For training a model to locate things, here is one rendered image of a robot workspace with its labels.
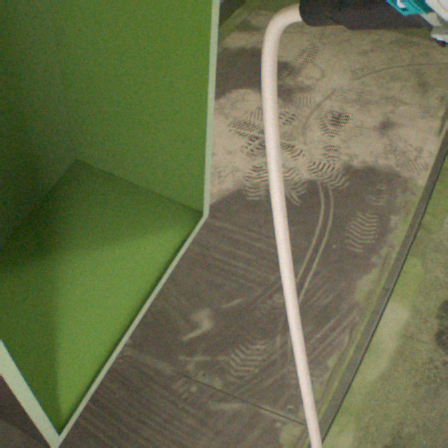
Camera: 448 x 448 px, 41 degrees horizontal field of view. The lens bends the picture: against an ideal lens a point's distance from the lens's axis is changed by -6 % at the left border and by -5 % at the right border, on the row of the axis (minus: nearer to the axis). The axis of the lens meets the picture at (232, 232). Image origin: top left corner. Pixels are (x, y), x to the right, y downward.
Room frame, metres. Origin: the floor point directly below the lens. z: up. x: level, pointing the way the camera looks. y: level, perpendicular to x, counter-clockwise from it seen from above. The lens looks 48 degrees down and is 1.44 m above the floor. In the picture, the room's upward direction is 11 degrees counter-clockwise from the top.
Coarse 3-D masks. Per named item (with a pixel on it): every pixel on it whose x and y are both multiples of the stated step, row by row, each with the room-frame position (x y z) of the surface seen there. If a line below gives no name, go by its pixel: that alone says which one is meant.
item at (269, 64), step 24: (288, 24) 0.50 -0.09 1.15; (264, 48) 0.52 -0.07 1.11; (264, 72) 0.52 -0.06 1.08; (264, 96) 0.52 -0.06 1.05; (264, 120) 0.52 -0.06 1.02; (288, 240) 0.48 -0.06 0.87; (288, 264) 0.47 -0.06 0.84; (288, 288) 0.46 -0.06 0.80; (288, 312) 0.45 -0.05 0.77; (312, 408) 0.38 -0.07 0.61; (312, 432) 0.36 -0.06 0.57
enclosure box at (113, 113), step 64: (0, 0) 0.97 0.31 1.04; (64, 0) 1.06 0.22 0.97; (128, 0) 0.97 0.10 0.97; (192, 0) 0.90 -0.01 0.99; (0, 64) 0.95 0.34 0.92; (64, 64) 1.09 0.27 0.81; (128, 64) 0.99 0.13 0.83; (192, 64) 0.91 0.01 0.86; (0, 128) 0.94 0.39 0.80; (64, 128) 1.10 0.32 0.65; (128, 128) 1.02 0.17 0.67; (192, 128) 0.93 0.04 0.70; (0, 192) 0.91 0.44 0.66; (64, 192) 1.03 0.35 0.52; (128, 192) 1.01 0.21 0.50; (192, 192) 0.95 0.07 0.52; (0, 256) 0.87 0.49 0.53; (64, 256) 0.86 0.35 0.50; (128, 256) 0.85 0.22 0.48; (0, 320) 0.72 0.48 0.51; (64, 320) 0.71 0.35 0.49; (128, 320) 0.70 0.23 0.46; (0, 384) 0.42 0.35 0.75; (64, 384) 0.57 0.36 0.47
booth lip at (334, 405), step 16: (432, 176) 1.32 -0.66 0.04; (432, 192) 1.28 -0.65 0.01; (416, 208) 1.20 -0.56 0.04; (416, 224) 1.14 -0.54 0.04; (400, 256) 1.03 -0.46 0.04; (400, 272) 1.00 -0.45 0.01; (384, 288) 0.94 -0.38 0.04; (384, 304) 0.89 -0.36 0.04; (368, 320) 0.85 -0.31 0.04; (368, 336) 0.80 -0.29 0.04; (352, 368) 0.72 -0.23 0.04; (336, 400) 0.64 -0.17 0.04; (320, 432) 0.57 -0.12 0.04
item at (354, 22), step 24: (312, 0) 0.45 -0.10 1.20; (336, 0) 0.41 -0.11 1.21; (360, 0) 0.39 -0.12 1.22; (384, 0) 0.36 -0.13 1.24; (432, 0) 0.30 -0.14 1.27; (312, 24) 0.45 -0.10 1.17; (336, 24) 0.42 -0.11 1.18; (360, 24) 0.40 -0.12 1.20; (384, 24) 0.37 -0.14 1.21; (408, 24) 0.35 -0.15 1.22; (432, 24) 0.33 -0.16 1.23
